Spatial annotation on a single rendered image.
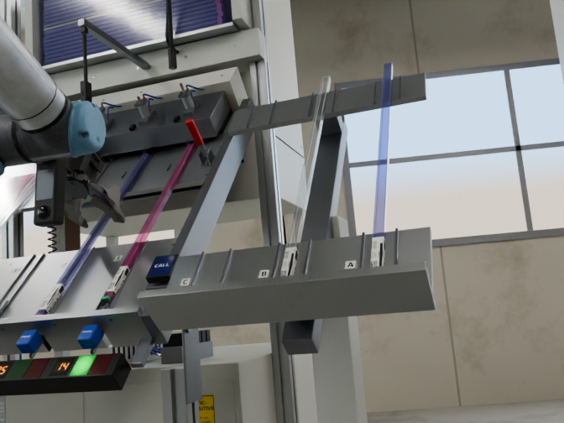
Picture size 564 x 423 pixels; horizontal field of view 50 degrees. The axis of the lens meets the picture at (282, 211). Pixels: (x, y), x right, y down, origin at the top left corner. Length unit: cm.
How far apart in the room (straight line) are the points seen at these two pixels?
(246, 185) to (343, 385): 80
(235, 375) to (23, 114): 64
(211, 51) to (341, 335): 87
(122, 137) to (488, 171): 333
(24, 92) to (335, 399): 58
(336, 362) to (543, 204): 367
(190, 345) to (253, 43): 81
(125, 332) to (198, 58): 79
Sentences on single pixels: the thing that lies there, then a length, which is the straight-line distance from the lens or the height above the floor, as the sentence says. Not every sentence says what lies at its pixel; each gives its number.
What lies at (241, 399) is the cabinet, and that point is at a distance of 123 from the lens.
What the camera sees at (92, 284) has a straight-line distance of 108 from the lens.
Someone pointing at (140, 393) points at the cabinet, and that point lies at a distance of 131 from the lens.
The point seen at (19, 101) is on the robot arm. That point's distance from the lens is 84.
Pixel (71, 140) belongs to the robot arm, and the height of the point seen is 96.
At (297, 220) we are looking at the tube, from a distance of 80.
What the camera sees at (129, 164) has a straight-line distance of 141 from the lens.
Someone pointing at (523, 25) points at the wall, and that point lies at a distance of 485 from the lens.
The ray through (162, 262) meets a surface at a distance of 96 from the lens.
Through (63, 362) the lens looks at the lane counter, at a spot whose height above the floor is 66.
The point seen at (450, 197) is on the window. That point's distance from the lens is 434.
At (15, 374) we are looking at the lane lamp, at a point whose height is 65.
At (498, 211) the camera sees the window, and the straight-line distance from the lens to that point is 439.
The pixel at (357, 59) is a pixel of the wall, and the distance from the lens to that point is 458.
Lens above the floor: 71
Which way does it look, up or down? 9 degrees up
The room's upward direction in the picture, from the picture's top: 5 degrees counter-clockwise
